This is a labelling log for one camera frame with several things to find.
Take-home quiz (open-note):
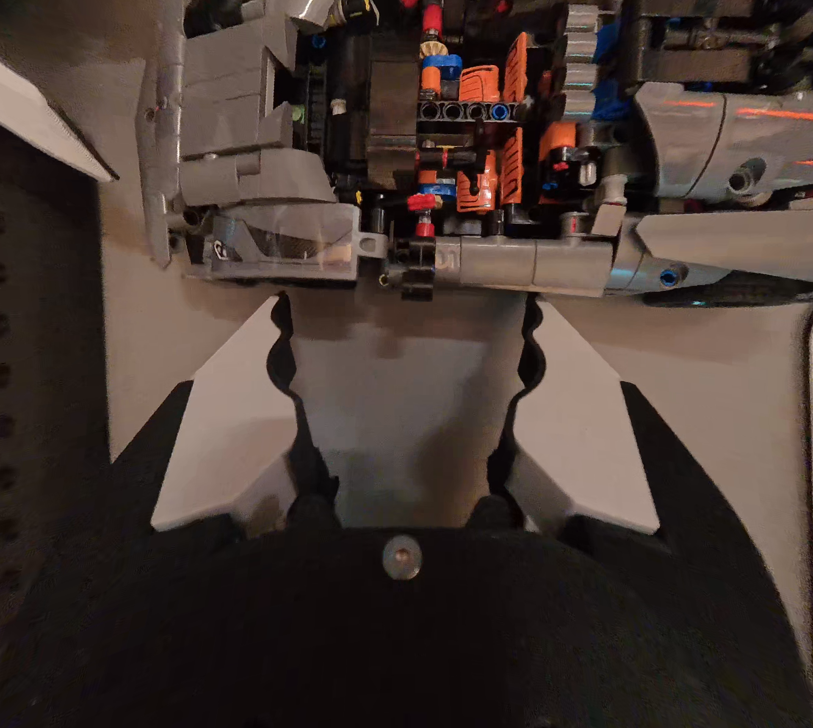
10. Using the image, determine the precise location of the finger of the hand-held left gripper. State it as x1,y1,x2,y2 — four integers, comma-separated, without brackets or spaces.
0,60,120,184

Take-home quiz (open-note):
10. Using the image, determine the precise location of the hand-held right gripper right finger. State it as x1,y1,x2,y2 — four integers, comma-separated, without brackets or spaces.
488,294,661,537

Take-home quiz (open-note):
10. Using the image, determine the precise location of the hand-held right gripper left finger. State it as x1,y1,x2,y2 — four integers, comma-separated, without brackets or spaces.
151,291,340,532

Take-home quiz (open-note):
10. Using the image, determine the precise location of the grey lego car model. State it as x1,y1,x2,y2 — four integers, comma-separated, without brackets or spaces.
136,0,813,306

